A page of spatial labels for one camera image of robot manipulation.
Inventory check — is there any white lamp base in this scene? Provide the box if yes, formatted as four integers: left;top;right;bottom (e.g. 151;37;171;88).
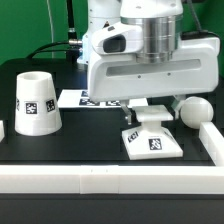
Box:
122;105;183;160

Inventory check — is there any white right wall bar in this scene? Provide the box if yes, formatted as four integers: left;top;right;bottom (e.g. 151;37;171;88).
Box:
199;122;224;167

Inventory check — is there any white front wall bar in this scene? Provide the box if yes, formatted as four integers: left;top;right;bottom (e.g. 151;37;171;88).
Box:
0;165;224;194

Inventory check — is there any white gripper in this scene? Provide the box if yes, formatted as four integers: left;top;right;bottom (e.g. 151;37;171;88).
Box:
87;23;220;125

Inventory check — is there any white marker sheet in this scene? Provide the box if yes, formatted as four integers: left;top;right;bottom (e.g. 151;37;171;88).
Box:
57;89;149;110

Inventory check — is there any white lamp bulb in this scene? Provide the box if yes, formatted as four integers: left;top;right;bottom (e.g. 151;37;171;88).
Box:
180;97;214;129

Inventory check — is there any white wall bar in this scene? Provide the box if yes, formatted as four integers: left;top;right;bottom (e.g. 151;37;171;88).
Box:
0;165;224;194
0;120;5;142
199;122;224;167

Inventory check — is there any black cable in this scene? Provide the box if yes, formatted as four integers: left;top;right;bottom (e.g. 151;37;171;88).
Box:
25;39;84;60

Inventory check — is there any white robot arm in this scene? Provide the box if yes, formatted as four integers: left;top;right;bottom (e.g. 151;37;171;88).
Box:
88;0;220;122

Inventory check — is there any white left wall bar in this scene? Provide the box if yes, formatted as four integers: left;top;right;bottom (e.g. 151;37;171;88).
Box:
0;120;5;142

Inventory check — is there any white lamp shade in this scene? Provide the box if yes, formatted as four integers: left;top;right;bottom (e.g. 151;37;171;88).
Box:
15;71;62;136

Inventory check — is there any white thin cable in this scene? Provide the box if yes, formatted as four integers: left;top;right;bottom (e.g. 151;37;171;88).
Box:
45;0;55;43

